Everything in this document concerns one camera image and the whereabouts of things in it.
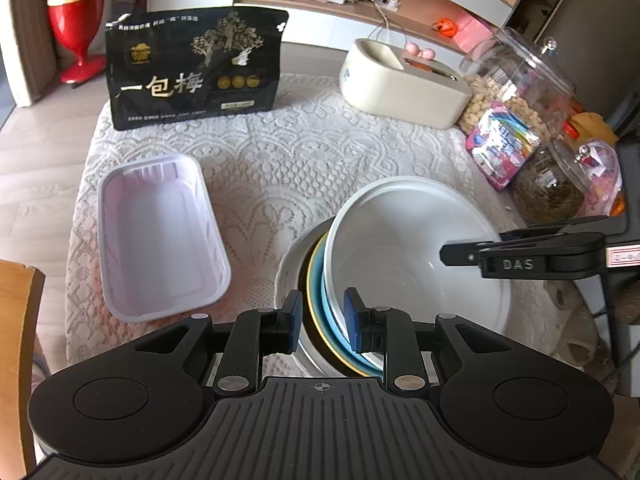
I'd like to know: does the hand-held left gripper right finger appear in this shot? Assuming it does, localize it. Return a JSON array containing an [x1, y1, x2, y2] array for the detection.
[[344, 287, 506, 397]]

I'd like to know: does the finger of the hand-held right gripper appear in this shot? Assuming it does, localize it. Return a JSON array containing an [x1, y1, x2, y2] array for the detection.
[[440, 236, 607, 279], [500, 215, 612, 242]]

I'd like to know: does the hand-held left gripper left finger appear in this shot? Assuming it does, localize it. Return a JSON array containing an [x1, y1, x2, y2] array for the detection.
[[135, 289, 304, 397]]

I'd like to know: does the blue bowl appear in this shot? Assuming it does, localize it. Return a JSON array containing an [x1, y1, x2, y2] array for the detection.
[[312, 240, 386, 377]]

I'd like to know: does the plain white bowl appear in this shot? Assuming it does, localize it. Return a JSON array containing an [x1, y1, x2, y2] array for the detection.
[[322, 176, 512, 367]]

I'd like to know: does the clear jar of dried herbs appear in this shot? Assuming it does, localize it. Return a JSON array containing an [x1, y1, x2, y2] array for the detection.
[[510, 137, 623, 226]]

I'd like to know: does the yellow toy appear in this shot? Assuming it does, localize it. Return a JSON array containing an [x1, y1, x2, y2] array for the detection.
[[570, 112, 618, 147]]

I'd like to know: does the pink marshmallow bag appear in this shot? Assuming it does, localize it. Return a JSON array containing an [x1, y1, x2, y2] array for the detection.
[[465, 100, 543, 191]]

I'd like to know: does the clear jar of nuts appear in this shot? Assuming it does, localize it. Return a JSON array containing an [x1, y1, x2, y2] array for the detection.
[[457, 27, 576, 143]]

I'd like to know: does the white plastic tray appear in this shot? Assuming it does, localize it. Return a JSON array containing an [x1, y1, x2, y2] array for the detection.
[[97, 152, 233, 323]]

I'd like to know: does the white lace tablecloth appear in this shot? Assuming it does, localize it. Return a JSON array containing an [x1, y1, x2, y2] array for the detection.
[[65, 72, 616, 376]]

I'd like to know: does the cream rectangular container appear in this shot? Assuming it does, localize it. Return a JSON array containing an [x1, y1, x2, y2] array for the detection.
[[340, 37, 473, 130]]

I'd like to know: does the pink box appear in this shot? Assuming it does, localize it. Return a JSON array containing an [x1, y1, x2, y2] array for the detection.
[[450, 12, 496, 53]]

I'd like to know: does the pink ball ornament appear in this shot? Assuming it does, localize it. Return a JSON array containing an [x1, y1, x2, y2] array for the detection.
[[404, 42, 437, 61]]

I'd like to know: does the white wooden tv cabinet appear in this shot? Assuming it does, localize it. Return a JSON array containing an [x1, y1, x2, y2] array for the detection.
[[235, 0, 516, 56]]

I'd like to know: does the wooden chair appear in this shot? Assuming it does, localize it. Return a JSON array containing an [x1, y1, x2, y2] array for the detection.
[[0, 259, 47, 466]]

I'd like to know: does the black snack bag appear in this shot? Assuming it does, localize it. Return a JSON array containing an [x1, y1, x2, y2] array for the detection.
[[105, 7, 290, 132]]

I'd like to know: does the red vase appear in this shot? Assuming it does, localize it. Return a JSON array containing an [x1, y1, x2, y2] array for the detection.
[[42, 0, 108, 85]]

